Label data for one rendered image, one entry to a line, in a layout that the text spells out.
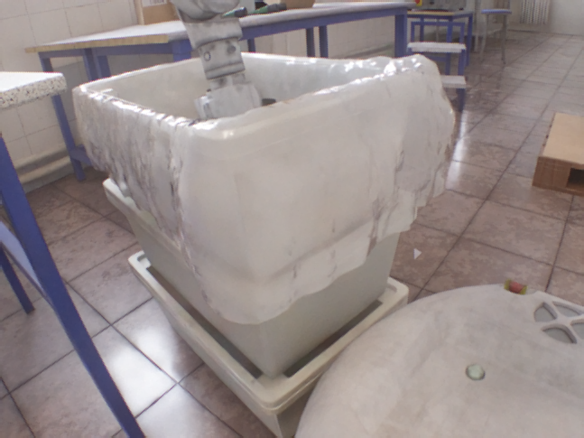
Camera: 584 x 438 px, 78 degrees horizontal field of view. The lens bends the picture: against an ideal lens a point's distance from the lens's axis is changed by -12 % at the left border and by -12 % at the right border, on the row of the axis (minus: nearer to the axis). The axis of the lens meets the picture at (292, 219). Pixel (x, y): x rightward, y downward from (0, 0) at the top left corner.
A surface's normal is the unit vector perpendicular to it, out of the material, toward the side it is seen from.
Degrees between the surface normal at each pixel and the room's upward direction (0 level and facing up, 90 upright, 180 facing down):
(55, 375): 0
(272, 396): 0
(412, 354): 69
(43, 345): 0
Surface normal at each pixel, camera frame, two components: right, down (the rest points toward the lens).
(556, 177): -0.60, 0.44
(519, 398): -0.07, -0.86
